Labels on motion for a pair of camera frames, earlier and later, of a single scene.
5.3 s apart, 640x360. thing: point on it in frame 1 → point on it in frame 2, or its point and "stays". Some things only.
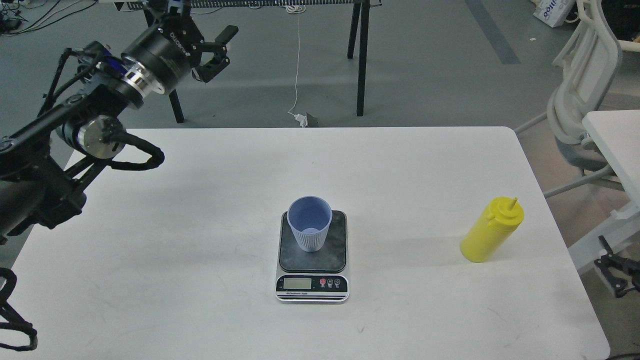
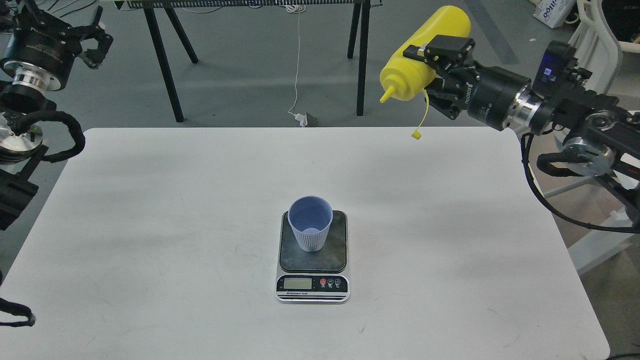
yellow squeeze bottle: [502, 217] → [405, 78]
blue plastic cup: [310, 216] stays
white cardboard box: [554, 12] stays
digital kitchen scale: [316, 277] stays
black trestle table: [359, 29] stays
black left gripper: [167, 51] → [41, 49]
